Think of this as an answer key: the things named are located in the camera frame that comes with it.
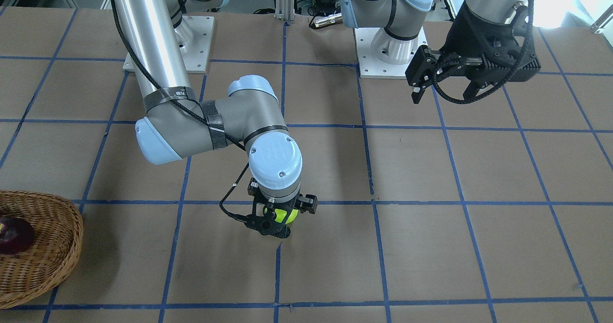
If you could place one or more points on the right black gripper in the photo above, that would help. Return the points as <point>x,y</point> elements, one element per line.
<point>308,203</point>

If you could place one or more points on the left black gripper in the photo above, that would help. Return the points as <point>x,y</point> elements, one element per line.
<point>462,37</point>

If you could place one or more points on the green apple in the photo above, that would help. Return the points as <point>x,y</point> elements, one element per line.
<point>282,215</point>

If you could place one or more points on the dark purple apple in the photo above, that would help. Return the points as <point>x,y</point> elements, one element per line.
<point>16,235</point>

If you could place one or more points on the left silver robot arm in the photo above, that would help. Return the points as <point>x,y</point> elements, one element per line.
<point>403,19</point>

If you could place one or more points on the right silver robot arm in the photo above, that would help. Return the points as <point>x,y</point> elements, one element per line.
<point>177,125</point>

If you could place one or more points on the oval wicker basket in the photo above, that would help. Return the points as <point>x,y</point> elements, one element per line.
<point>58,236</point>

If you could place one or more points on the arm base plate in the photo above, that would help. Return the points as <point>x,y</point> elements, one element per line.
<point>193,38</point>
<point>383,57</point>

